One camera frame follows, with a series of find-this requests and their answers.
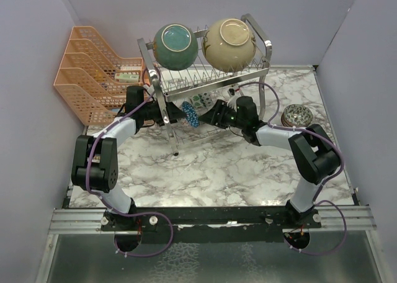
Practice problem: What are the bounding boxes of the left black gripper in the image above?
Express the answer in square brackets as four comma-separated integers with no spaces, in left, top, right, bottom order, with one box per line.
[140,92,187,126]

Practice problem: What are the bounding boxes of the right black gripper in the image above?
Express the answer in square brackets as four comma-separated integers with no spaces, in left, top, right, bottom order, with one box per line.
[198,100,246,130]

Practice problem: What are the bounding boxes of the dark red patterned bowl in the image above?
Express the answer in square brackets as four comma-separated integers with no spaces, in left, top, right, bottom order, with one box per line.
[182,101,200,128]

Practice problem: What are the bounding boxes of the steel two-tier dish rack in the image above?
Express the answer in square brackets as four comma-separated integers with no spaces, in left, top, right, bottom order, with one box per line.
[138,14,272,156]

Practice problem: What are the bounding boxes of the pink patterned small bowl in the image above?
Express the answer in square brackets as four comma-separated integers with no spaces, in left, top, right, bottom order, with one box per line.
[283,104,313,127]

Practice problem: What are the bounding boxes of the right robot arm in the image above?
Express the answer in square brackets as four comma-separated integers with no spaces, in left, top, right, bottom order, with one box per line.
[198,96,344,228]

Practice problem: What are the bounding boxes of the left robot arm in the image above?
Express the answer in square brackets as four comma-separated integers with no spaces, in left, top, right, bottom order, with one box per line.
[71,86,165,230]

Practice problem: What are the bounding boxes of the blue dotted small bowl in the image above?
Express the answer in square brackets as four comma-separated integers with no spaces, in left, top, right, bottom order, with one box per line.
[200,92,213,107]

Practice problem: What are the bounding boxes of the green patterned small bowl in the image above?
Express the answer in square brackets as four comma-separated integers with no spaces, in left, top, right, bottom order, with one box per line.
[189,95,205,109]

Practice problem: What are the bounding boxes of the green white box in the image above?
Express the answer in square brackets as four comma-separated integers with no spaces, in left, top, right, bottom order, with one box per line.
[114,73,140,83]

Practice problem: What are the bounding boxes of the large teal ceramic bowl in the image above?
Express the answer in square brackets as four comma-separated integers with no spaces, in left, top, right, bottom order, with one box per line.
[153,24,199,71]

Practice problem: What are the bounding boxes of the large cream ceramic bowl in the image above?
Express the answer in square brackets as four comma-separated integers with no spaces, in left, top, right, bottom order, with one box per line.
[202,18,256,73]

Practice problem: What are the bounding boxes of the orange plastic file organizer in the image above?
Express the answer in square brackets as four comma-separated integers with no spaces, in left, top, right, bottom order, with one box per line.
[53,26,145,126]

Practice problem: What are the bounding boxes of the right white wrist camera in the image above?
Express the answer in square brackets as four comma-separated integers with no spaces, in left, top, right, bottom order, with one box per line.
[228,86,241,110]

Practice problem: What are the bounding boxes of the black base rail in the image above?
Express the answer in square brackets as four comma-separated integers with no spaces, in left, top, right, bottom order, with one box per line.
[101,206,321,244]

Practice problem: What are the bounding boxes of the aluminium frame rail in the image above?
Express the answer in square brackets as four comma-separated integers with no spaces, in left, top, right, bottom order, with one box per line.
[48,209,105,235]

